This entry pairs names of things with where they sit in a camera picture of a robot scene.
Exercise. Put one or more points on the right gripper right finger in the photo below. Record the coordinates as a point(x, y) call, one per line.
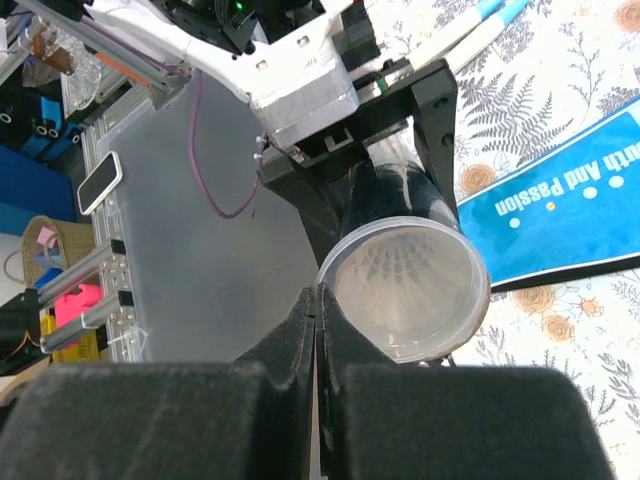
point(382, 420)

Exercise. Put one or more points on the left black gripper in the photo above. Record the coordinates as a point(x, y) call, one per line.
point(428, 96)

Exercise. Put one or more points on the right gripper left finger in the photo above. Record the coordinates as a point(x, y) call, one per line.
point(247, 419)

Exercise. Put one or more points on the black shuttlecock tube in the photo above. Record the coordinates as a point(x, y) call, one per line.
point(390, 182)

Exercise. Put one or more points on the clear plastic tube lid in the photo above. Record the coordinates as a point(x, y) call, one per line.
point(447, 338)

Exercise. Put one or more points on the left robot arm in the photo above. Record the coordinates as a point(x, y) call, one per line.
point(313, 74)

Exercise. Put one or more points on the blue badminton racket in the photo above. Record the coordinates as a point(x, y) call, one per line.
point(473, 31)
point(440, 45)

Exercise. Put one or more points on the floral table cloth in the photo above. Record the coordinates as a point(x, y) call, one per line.
point(557, 69)

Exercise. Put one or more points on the blue sport racket cover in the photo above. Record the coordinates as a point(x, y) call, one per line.
point(569, 215)

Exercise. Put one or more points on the woven basket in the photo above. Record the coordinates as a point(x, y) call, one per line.
point(49, 244)

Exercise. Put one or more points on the white smartphone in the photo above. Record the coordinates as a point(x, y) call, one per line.
point(99, 183)

